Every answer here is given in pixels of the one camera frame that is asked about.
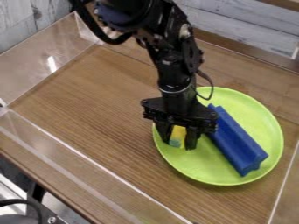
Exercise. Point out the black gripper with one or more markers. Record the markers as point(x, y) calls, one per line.
point(199, 118)

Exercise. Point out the yellow toy banana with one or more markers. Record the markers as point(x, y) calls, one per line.
point(177, 140)

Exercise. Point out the green plate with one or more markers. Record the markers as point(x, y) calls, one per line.
point(205, 164)

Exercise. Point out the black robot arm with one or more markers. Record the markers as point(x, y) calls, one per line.
point(159, 26)

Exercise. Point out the blue plastic block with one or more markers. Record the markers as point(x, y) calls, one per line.
point(238, 146)

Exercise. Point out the black metal table bracket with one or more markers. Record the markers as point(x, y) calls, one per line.
point(35, 196)

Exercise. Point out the clear acrylic corner bracket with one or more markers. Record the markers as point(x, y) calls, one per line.
point(86, 33)

